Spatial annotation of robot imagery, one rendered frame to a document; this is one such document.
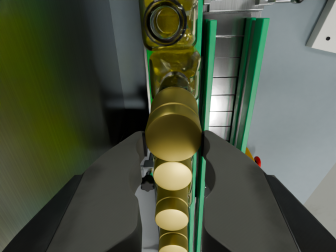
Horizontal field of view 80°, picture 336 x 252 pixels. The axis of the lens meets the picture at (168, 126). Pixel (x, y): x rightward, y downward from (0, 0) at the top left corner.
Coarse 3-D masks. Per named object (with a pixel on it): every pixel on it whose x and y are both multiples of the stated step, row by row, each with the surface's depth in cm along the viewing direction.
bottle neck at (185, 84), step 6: (168, 72) 20; (174, 72) 19; (180, 72) 20; (162, 78) 20; (168, 78) 18; (174, 78) 18; (180, 78) 18; (186, 78) 20; (162, 84) 17; (168, 84) 16; (174, 84) 16; (180, 84) 16; (186, 84) 17
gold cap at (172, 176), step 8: (160, 160) 17; (184, 160) 17; (160, 168) 17; (168, 168) 17; (176, 168) 17; (184, 168) 17; (160, 176) 17; (168, 176) 17; (176, 176) 17; (184, 176) 17; (160, 184) 18; (168, 184) 18; (176, 184) 18; (184, 184) 18
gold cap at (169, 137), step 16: (160, 96) 14; (176, 96) 13; (192, 96) 14; (160, 112) 11; (176, 112) 11; (192, 112) 12; (160, 128) 11; (176, 128) 11; (192, 128) 11; (160, 144) 12; (176, 144) 12; (192, 144) 12; (176, 160) 12
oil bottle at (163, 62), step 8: (192, 48) 23; (152, 56) 21; (160, 56) 20; (168, 56) 20; (176, 56) 20; (184, 56) 20; (192, 56) 20; (200, 56) 22; (152, 64) 21; (160, 64) 20; (168, 64) 20; (176, 64) 20; (184, 64) 20; (192, 64) 20; (200, 64) 21; (152, 72) 21; (160, 72) 20; (184, 72) 20; (192, 72) 20; (200, 72) 22; (152, 80) 21; (160, 80) 20; (192, 80) 20; (152, 88) 22; (192, 88) 21; (152, 96) 22
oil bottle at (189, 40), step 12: (144, 0) 18; (180, 0) 17; (192, 0) 17; (168, 12) 20; (192, 12) 18; (168, 24) 20; (192, 24) 18; (144, 36) 19; (192, 36) 19; (156, 48) 20; (168, 48) 20; (180, 48) 20
